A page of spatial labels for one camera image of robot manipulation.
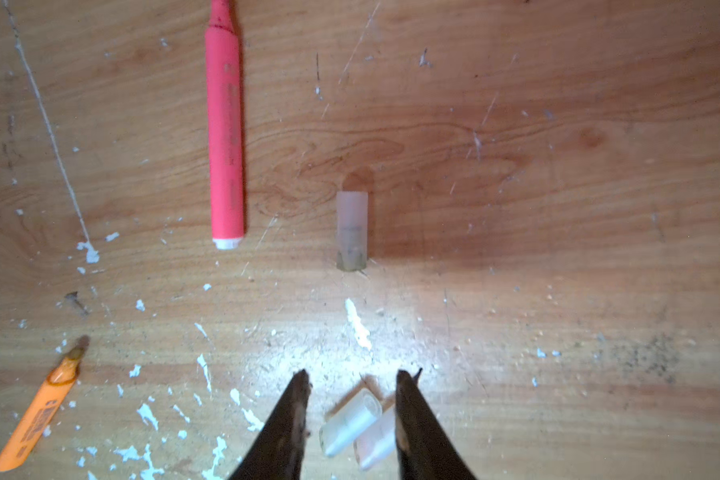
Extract orange highlighter pen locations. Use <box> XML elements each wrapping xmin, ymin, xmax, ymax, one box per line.
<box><xmin>0</xmin><ymin>346</ymin><xmax>86</xmax><ymax>472</ymax></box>

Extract translucent frosted pen cap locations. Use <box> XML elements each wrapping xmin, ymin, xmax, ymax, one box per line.
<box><xmin>336</xmin><ymin>191</ymin><xmax>368</xmax><ymax>272</ymax></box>

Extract pink highlighter pen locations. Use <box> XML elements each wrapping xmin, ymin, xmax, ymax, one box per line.
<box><xmin>205</xmin><ymin>0</ymin><xmax>245</xmax><ymax>250</ymax></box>

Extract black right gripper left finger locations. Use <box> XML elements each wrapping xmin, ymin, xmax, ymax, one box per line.
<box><xmin>229</xmin><ymin>369</ymin><xmax>311</xmax><ymax>480</ymax></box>

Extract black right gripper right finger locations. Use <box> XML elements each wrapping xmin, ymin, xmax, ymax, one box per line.
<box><xmin>395</xmin><ymin>370</ymin><xmax>476</xmax><ymax>480</ymax></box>

